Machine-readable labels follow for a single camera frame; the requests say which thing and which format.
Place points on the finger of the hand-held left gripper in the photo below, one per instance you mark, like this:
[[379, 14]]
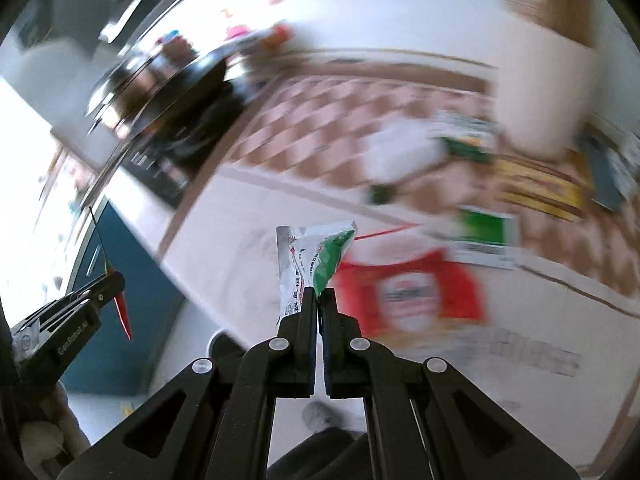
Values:
[[111, 284]]

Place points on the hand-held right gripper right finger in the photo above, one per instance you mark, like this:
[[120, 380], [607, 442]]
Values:
[[327, 322]]

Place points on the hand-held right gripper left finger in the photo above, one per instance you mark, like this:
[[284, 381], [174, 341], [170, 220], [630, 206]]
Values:
[[309, 322]]

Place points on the red chili pepper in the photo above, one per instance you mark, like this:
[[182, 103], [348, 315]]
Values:
[[124, 317]]

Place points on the red white snack bag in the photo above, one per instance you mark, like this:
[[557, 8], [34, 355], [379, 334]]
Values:
[[360, 280]]

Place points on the white green sauce packet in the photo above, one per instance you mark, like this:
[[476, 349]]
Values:
[[300, 260]]

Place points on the green white carton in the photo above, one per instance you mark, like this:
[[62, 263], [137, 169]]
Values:
[[482, 227]]

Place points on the person's left hand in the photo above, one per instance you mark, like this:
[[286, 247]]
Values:
[[50, 435]]

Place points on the blue kitchen cabinet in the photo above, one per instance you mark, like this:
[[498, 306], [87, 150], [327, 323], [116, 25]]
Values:
[[130, 320]]

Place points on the grey shoe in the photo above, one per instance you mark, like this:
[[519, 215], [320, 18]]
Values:
[[226, 345]]

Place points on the dark appliance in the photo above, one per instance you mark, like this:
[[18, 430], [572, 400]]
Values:
[[185, 125]]

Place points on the white plastic bag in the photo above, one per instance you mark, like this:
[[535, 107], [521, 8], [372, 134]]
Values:
[[400, 155]]

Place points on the wooden lattice rack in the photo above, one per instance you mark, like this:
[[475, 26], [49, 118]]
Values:
[[325, 125]]

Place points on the yellow packet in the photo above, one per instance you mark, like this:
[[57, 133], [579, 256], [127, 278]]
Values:
[[540, 185]]

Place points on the white cylinder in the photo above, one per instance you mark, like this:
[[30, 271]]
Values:
[[545, 100]]

